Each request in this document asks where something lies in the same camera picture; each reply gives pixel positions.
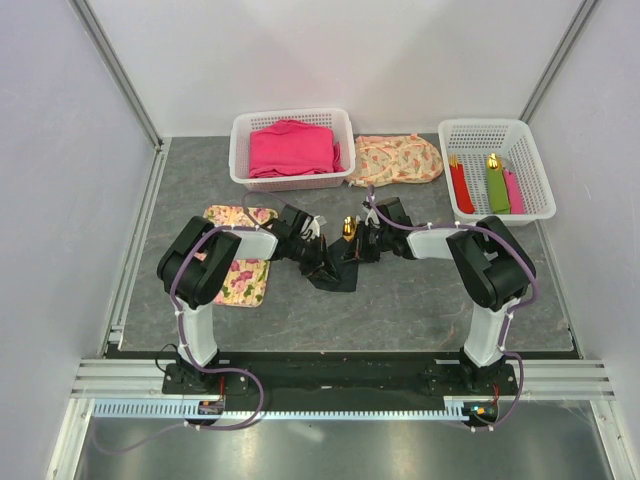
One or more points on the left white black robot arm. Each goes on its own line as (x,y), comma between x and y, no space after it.
(194,268)

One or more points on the front aluminium rail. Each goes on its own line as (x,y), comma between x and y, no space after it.
(543,380)

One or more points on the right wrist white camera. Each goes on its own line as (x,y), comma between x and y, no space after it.
(371,218)

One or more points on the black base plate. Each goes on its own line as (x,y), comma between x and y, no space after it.
(422,372)

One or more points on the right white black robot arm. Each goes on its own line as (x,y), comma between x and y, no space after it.
(495,272)

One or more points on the floral drawstring pouch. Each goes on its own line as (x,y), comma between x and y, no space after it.
(385,160)

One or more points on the blue slotted cable duct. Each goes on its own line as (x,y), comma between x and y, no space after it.
(449,410)

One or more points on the red napkin roll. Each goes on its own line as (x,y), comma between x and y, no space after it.
(461,190)

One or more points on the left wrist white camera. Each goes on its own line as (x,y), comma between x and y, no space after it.
(312,227)

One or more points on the white basket with rolls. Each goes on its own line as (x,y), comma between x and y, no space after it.
(472,140)

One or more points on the gold spoon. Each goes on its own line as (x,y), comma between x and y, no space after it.
(349,228)

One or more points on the white basket with pink cloth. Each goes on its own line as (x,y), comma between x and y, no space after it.
(336,119)

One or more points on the left aluminium frame post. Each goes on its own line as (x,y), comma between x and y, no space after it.
(98,36)

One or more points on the right aluminium frame post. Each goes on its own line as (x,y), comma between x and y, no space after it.
(583,14)

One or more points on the wrist white camera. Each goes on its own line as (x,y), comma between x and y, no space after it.
(371,218)
(312,227)

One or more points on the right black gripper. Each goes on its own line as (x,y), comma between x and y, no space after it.
(360,249)

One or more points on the green napkin roll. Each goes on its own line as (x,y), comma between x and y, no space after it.
(497,193)

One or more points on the pink folded cloth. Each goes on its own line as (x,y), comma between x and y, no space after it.
(293,148)

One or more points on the floral placemat tray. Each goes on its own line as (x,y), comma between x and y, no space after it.
(246,281)

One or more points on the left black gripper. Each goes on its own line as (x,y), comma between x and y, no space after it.
(320,256)

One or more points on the aluminium frame post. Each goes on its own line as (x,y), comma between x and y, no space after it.
(583,14)
(98,36)

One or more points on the black paper napkin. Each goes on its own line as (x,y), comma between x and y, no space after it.
(342,277)

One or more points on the pink napkin roll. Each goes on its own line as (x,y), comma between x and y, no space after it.
(513,192)

